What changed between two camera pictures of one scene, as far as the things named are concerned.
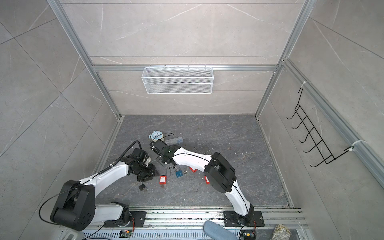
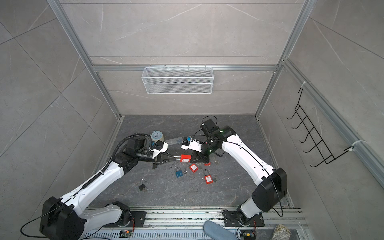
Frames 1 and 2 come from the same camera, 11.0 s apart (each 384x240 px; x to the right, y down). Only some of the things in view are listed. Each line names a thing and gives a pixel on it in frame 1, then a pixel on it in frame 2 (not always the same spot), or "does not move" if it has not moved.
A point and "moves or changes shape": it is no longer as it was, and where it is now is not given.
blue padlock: x=179 y=173 does not move
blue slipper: x=216 y=232 does not move
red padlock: x=207 y=180 does not move
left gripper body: x=146 y=172 -> x=147 y=156
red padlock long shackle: x=163 y=180 moves or changes shape
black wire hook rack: x=317 y=140 does not move
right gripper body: x=162 y=159 -> x=207 y=150
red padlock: x=193 y=171 does not move
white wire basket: x=178 y=80 does not move
